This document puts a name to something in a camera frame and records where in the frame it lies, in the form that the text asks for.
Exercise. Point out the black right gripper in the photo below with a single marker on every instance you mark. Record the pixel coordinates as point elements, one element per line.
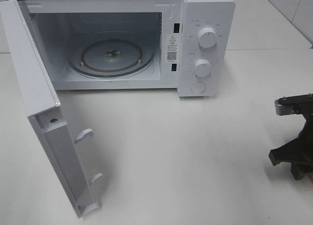
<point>299,152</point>

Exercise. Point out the white round door button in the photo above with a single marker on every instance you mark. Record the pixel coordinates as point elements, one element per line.
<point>198,87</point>

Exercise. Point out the white microwave door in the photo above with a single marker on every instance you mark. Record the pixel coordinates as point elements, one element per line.
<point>42,104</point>

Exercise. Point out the lower white round knob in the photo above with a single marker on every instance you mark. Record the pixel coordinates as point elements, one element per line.
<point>202,67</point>

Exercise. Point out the white round knob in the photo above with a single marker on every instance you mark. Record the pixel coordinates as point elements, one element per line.
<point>202,67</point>
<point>207,37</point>

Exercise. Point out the upper white round knob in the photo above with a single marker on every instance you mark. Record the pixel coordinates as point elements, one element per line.
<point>207,37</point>

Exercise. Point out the white microwave oven body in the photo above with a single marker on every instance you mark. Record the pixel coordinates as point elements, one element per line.
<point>169,26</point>

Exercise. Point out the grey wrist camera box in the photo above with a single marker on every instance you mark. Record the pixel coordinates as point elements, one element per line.
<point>282,109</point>

